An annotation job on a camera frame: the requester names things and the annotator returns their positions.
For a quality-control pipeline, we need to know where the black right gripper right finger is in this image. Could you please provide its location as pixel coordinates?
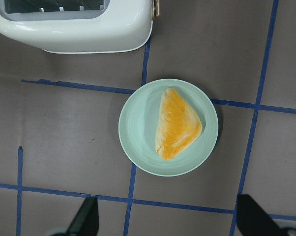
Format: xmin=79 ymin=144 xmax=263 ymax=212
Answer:
xmin=237 ymin=194 xmax=282 ymax=236

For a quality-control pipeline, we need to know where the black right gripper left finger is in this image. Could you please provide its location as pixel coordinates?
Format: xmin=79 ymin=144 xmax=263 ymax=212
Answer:
xmin=67 ymin=197 xmax=99 ymax=236

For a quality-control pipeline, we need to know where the white two-slot toaster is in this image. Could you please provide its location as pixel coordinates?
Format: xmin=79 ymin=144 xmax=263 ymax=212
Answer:
xmin=0 ymin=0 xmax=160 ymax=54

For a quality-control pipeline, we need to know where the light green round plate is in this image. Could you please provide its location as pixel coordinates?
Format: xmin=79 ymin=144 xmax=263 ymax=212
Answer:
xmin=118 ymin=79 xmax=219 ymax=177

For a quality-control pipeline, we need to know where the triangular golden bread pastry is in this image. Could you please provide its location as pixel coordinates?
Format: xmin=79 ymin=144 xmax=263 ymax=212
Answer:
xmin=155 ymin=88 xmax=203 ymax=161

